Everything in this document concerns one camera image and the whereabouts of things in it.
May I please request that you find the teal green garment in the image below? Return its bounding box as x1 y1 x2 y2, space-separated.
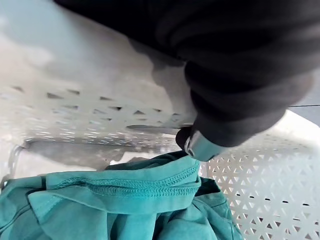
0 150 245 240

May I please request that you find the white perforated laundry basket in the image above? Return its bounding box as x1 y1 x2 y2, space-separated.
0 0 320 240

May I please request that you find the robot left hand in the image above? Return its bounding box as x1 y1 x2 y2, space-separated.
53 0 320 163

